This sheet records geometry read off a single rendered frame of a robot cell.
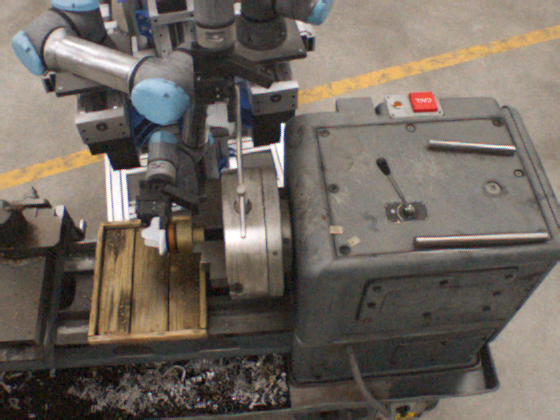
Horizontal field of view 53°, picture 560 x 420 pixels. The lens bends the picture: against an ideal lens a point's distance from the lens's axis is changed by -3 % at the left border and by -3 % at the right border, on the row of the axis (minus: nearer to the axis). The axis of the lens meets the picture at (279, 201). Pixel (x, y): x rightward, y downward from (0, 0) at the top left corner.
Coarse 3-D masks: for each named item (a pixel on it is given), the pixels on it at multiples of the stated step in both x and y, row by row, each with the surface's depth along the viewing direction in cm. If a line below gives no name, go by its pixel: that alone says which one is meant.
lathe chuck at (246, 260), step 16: (224, 176) 132; (256, 176) 132; (224, 192) 128; (256, 192) 128; (224, 208) 126; (256, 208) 126; (224, 224) 125; (256, 224) 125; (240, 240) 125; (256, 240) 125; (240, 256) 125; (256, 256) 126; (240, 272) 127; (256, 272) 127; (256, 288) 131
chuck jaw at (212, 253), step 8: (224, 240) 137; (200, 248) 135; (208, 248) 135; (216, 248) 135; (224, 248) 135; (200, 256) 136; (208, 256) 134; (216, 256) 134; (224, 256) 134; (208, 264) 133; (216, 264) 132; (224, 264) 132; (216, 272) 131; (224, 272) 131; (216, 280) 131; (224, 280) 131; (232, 288) 131; (240, 288) 132
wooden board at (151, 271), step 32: (128, 224) 163; (96, 256) 157; (128, 256) 159; (160, 256) 159; (192, 256) 159; (96, 288) 151; (128, 288) 153; (160, 288) 153; (192, 288) 153; (96, 320) 147; (160, 320) 148; (192, 320) 148
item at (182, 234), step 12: (168, 228) 137; (180, 228) 136; (192, 228) 137; (204, 228) 142; (168, 240) 136; (180, 240) 136; (192, 240) 136; (204, 240) 137; (168, 252) 138; (180, 252) 137; (192, 252) 137
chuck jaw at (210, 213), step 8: (208, 184) 134; (216, 184) 134; (208, 192) 134; (216, 192) 134; (200, 200) 136; (208, 200) 135; (216, 200) 135; (200, 208) 136; (208, 208) 136; (216, 208) 136; (192, 216) 136; (200, 216) 136; (208, 216) 136; (216, 216) 137; (192, 224) 137; (200, 224) 137; (208, 224) 137; (216, 224) 137
